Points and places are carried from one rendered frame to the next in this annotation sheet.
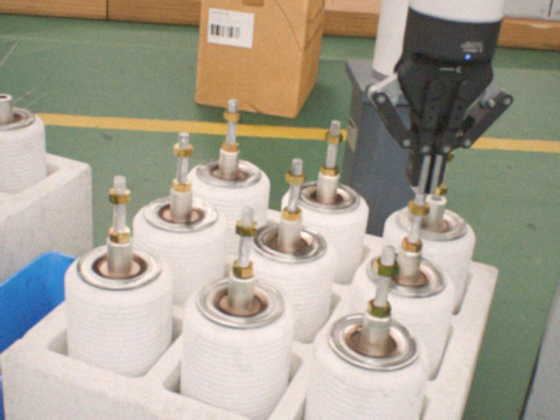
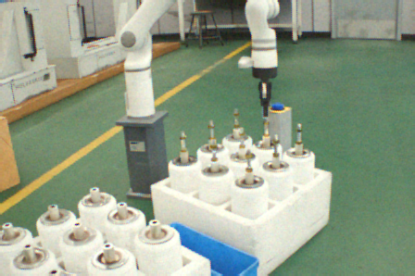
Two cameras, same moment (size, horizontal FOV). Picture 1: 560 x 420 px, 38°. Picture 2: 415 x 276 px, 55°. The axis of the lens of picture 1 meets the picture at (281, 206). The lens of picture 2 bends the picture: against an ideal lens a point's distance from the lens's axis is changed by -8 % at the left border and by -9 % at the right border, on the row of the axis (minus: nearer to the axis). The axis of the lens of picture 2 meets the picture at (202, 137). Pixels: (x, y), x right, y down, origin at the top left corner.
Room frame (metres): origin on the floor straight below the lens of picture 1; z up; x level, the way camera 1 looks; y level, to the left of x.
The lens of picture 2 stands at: (0.27, 1.06, 0.73)
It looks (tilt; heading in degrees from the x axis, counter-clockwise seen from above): 20 degrees down; 297
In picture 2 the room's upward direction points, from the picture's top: 4 degrees counter-clockwise
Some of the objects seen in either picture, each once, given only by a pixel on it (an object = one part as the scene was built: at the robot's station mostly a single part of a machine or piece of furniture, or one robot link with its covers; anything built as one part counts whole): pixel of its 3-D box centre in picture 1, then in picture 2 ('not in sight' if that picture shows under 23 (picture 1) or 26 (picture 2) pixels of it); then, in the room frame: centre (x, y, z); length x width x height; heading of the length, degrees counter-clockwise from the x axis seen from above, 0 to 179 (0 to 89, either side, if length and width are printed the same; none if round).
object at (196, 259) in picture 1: (178, 290); (216, 200); (0.72, 0.10, 0.16); 0.10 x 0.10 x 0.18
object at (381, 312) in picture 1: (379, 307); not in sight; (0.54, -0.09, 0.29); 0.02 x 0.02 x 0.01; 42
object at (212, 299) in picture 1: (240, 303); (275, 166); (0.58, 0.03, 0.25); 0.08 x 0.08 x 0.01
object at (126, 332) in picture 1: (120, 350); (249, 213); (0.61, 0.14, 0.16); 0.10 x 0.10 x 0.18
